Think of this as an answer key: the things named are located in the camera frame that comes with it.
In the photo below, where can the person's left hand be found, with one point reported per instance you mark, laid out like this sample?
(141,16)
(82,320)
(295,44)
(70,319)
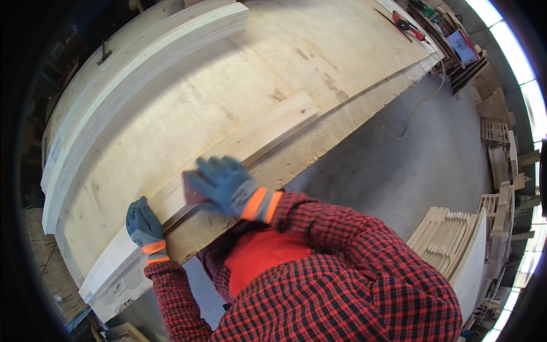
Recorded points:
(145,228)

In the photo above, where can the person's right hand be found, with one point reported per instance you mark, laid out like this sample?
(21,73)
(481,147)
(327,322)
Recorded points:
(228,188)

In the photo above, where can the person's right fingers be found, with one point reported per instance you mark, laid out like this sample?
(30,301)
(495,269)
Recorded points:
(213,175)

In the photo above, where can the person's left fingers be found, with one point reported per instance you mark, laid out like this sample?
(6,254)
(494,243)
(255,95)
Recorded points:
(137,211)

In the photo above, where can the dark red sandpaper sheet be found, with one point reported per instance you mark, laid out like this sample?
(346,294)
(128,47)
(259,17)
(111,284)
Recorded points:
(192,194)

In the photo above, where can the long light wooden board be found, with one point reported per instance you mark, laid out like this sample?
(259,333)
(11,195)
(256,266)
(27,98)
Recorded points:
(239,145)

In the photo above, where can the stack of long wooden boards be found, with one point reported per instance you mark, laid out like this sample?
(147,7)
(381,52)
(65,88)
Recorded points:
(119,85)

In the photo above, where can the black metal clamp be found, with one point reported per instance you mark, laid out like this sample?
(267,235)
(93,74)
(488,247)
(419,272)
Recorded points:
(104,53)

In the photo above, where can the person's body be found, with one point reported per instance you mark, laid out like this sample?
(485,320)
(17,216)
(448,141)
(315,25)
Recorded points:
(324,299)

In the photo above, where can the thin dark metal strip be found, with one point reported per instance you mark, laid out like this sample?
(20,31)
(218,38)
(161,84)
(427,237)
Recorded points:
(393,24)

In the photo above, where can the stack of shaped wooden parts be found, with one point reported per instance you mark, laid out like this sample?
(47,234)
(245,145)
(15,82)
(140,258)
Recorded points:
(442,241)

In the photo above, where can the red and black power tool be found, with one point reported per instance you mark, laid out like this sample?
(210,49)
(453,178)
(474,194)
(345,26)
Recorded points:
(406,23)

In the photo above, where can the white panel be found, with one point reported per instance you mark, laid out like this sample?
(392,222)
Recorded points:
(470,269)

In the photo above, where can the wooden shelf with tools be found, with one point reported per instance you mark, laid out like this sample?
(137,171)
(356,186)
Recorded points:
(453,38)

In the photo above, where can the heap of wooden frames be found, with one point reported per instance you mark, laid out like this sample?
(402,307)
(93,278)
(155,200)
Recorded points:
(504,184)

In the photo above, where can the small wooden frame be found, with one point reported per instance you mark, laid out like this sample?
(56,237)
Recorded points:
(126,333)

